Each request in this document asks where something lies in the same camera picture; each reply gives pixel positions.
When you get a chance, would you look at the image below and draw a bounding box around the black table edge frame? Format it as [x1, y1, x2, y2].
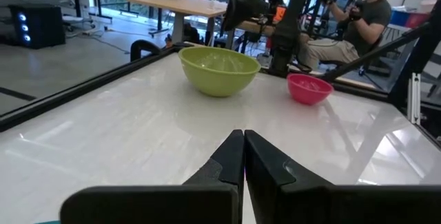
[0, 43, 194, 132]

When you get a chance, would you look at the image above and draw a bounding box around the black diagonal frame strut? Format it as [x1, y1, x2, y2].
[322, 20, 433, 83]

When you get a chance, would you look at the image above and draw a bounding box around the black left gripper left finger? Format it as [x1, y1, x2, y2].
[59, 129, 245, 224]

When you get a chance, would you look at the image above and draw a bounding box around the black cable loop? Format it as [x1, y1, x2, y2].
[130, 39, 162, 63]

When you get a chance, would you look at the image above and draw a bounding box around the silver aluminium bracket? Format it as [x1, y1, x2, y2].
[407, 72, 422, 125]

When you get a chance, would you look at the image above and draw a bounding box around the large green plastic bowl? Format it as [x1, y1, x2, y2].
[178, 45, 262, 98]

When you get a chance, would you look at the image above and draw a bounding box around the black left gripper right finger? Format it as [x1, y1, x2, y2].
[244, 129, 441, 224]

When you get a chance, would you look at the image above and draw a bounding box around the black computer tower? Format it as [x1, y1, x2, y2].
[8, 3, 66, 50]

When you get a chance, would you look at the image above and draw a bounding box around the wooden top desk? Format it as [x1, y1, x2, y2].
[125, 0, 229, 48]

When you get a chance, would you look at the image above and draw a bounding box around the small pink plastic bowl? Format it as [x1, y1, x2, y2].
[286, 72, 334, 106]

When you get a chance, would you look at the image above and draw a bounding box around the person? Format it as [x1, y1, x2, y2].
[296, 0, 402, 73]

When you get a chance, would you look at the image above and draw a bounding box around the blue storage bin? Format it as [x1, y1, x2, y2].
[389, 8, 411, 27]

